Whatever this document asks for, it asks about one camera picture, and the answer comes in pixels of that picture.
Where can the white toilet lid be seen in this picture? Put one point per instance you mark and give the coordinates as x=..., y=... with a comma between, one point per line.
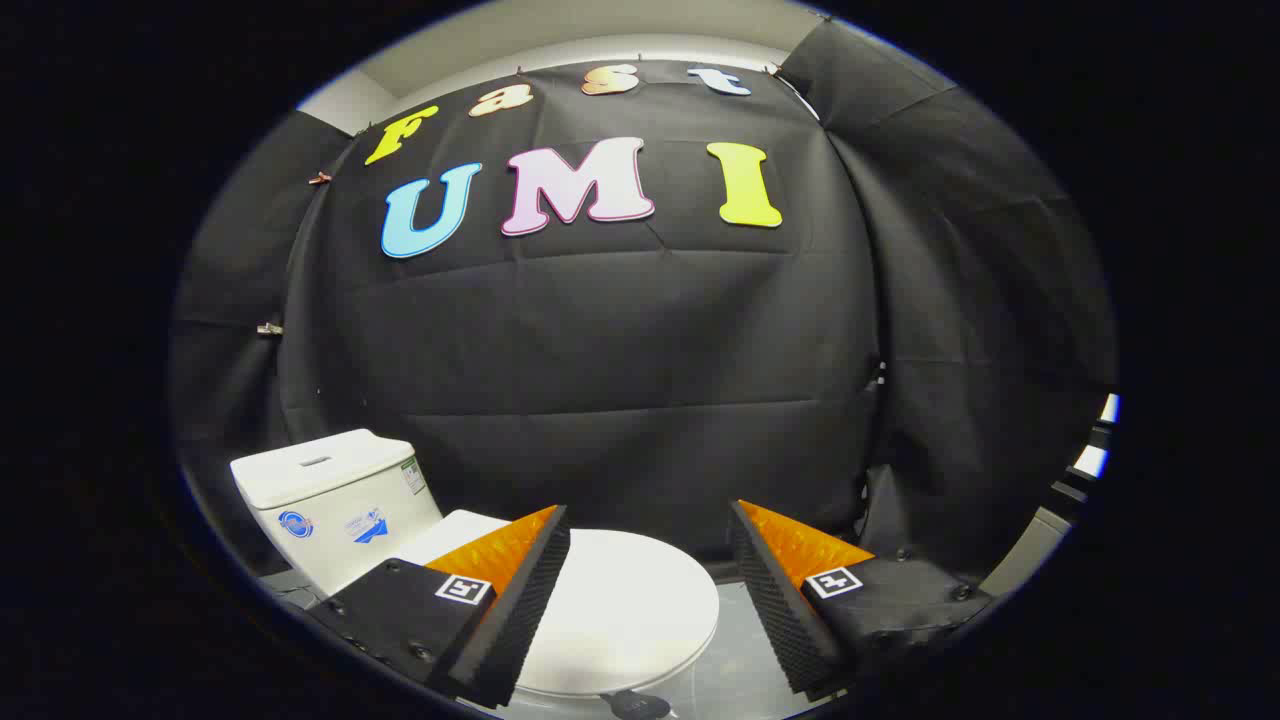
x=630, y=610

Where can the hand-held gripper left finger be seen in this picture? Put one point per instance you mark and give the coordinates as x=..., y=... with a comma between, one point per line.
x=520, y=610

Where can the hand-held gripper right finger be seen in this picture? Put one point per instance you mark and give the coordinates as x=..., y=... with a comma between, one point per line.
x=775, y=610

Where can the black backdrop cloth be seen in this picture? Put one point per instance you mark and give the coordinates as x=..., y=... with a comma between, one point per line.
x=620, y=350

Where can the white toilet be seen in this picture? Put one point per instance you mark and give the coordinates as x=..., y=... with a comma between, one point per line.
x=330, y=500

